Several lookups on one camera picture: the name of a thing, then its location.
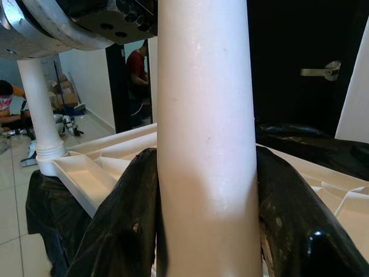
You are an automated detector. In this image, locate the blue metal trolley frame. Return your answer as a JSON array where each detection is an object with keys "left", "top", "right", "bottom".
[{"left": 53, "top": 62, "right": 73, "bottom": 116}]

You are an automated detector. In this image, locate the white plastic table leg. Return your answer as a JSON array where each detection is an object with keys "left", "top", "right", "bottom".
[
  {"left": 16, "top": 56, "right": 66, "bottom": 177},
  {"left": 156, "top": 0, "right": 263, "bottom": 277}
]

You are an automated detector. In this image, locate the white plastic table top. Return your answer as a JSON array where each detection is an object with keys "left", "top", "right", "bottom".
[{"left": 37, "top": 122, "right": 369, "bottom": 252}]

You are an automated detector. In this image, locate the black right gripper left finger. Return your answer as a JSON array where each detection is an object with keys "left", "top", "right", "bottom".
[{"left": 66, "top": 147, "right": 168, "bottom": 277}]

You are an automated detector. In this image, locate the white black robot part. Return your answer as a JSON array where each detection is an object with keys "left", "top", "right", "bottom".
[{"left": 53, "top": 114, "right": 84, "bottom": 138}]

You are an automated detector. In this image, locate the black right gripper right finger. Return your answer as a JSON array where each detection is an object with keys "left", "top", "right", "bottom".
[{"left": 255, "top": 145, "right": 367, "bottom": 277}]

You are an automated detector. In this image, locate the silver door handle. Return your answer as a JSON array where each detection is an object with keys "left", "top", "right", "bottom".
[{"left": 300, "top": 60, "right": 342, "bottom": 82}]

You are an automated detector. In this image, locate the seated person patterned shirt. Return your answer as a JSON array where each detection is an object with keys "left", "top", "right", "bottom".
[{"left": 0, "top": 80, "right": 32, "bottom": 128}]

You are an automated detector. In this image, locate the standing person red shirt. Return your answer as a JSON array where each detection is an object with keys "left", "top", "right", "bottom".
[{"left": 126, "top": 40, "right": 152, "bottom": 128}]

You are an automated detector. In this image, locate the brown cardboard box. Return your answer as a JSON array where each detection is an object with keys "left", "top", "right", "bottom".
[
  {"left": 56, "top": 91, "right": 79, "bottom": 108},
  {"left": 50, "top": 74, "right": 73, "bottom": 92}
]

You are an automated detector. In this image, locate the black door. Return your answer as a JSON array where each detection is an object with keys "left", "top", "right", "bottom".
[{"left": 247, "top": 0, "right": 369, "bottom": 138}]

